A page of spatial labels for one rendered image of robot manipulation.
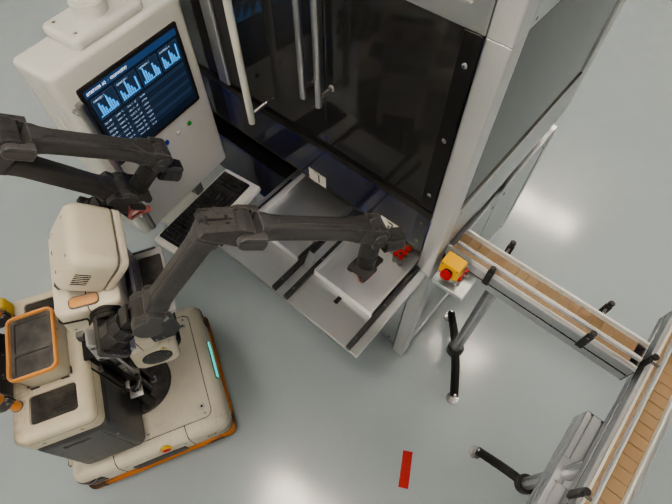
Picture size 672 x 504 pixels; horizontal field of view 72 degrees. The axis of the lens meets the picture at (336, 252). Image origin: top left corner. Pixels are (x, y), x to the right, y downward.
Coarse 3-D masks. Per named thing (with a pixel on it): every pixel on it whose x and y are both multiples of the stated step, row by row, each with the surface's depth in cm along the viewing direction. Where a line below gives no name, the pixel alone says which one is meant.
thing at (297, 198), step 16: (304, 176) 191; (288, 192) 187; (304, 192) 187; (320, 192) 187; (272, 208) 183; (288, 208) 183; (304, 208) 182; (320, 208) 182; (336, 208) 182; (352, 208) 182
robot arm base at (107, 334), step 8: (96, 320) 122; (104, 320) 124; (112, 320) 120; (96, 328) 121; (104, 328) 119; (112, 328) 119; (120, 328) 118; (96, 336) 120; (104, 336) 119; (112, 336) 119; (120, 336) 120; (128, 336) 121; (96, 344) 119; (104, 344) 120; (112, 344) 120; (120, 344) 121; (128, 344) 125; (104, 352) 118; (112, 352) 120; (120, 352) 122; (128, 352) 124
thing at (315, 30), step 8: (312, 0) 106; (312, 8) 107; (312, 16) 109; (312, 24) 111; (312, 32) 113; (312, 40) 115; (312, 48) 117; (320, 56) 119; (320, 64) 121; (320, 72) 123; (320, 80) 125; (320, 88) 127; (328, 88) 132; (320, 96) 129; (320, 104) 132
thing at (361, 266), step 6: (360, 258) 134; (366, 258) 132; (378, 258) 140; (354, 264) 137; (360, 264) 136; (366, 264) 134; (372, 264) 135; (378, 264) 138; (348, 270) 137; (354, 270) 136; (360, 270) 136; (366, 270) 137; (372, 270) 137; (360, 276) 135; (366, 276) 135
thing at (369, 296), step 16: (336, 256) 171; (352, 256) 171; (384, 256) 171; (416, 256) 171; (320, 272) 168; (336, 272) 168; (352, 272) 168; (384, 272) 168; (400, 272) 167; (336, 288) 162; (352, 288) 164; (368, 288) 164; (384, 288) 164; (368, 304) 161
